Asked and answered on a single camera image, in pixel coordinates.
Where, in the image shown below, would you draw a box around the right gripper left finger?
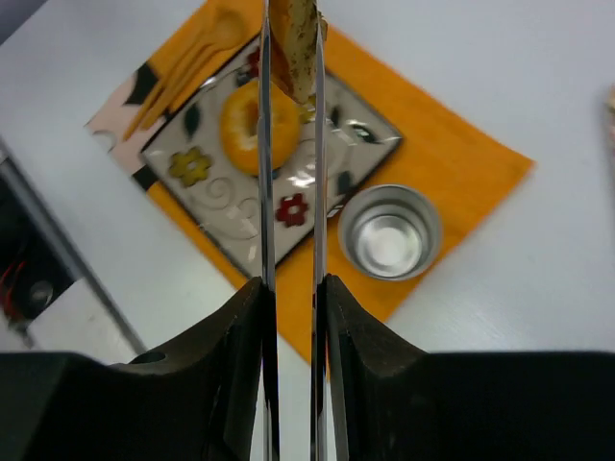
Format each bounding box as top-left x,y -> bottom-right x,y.
112,278 -> 263,460

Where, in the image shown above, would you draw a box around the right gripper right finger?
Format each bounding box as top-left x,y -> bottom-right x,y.
326,275 -> 432,460

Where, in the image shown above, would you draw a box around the metal tongs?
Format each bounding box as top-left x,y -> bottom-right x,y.
258,1 -> 328,460

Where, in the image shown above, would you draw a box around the orange bagel bread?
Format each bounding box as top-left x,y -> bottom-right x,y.
219,80 -> 301,177

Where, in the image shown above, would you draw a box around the brown bread slice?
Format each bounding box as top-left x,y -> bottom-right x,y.
268,0 -> 328,105

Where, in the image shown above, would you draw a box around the small metal cup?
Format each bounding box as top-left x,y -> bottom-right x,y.
338,184 -> 443,281

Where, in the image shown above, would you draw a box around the orange cloth placemat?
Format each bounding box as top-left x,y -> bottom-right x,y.
85,0 -> 535,364

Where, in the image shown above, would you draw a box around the square floral ceramic plate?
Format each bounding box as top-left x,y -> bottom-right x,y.
141,38 -> 402,277

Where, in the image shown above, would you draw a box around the floral rectangular tray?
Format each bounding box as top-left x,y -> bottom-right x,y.
603,86 -> 615,147

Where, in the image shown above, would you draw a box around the metal table rail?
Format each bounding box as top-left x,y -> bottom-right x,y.
1,139 -> 146,353

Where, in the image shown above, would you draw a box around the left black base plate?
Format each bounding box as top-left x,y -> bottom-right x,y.
1,178 -> 76,325

